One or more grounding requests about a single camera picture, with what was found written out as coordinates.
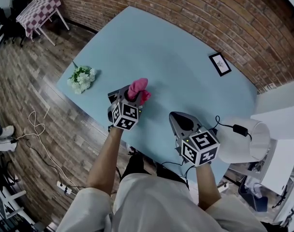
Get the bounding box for black office chair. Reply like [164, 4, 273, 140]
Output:
[1, 11, 26, 48]
[0, 6, 7, 40]

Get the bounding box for white power strip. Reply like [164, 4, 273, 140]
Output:
[56, 180, 73, 195]

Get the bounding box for black picture frame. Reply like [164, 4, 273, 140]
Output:
[208, 52, 232, 77]

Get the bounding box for pink cloth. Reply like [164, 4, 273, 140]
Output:
[127, 77, 152, 105]

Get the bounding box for person's black trousers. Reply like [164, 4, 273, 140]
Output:
[121, 151, 189, 182]

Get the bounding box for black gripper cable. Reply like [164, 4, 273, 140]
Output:
[161, 162, 198, 186]

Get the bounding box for white artificial flower bouquet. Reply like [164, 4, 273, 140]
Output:
[66, 61, 97, 94]

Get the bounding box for black keypad device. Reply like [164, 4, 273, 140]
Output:
[107, 90, 121, 104]

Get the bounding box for black floor cable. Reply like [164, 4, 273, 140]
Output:
[10, 139, 73, 186]

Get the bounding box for person's left forearm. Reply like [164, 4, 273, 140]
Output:
[86, 127, 125, 195]

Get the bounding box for white floor cable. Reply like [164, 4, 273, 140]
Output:
[16, 110, 80, 190]

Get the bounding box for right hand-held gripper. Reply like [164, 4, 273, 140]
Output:
[168, 111, 221, 166]

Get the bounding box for table with checkered tablecloth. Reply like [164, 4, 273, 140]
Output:
[15, 0, 70, 46]

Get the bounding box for white table lamp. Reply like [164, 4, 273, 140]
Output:
[218, 116, 271, 164]

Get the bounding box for person's white shirt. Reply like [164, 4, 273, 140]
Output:
[56, 173, 268, 232]

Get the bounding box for black lamp power adapter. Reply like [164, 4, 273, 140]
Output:
[232, 124, 249, 137]

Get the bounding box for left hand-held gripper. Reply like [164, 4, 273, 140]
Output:
[107, 85, 144, 131]

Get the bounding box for white cabinet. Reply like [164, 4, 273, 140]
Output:
[250, 105, 294, 203]

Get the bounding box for person's right forearm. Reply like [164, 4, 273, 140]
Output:
[194, 164, 222, 211]

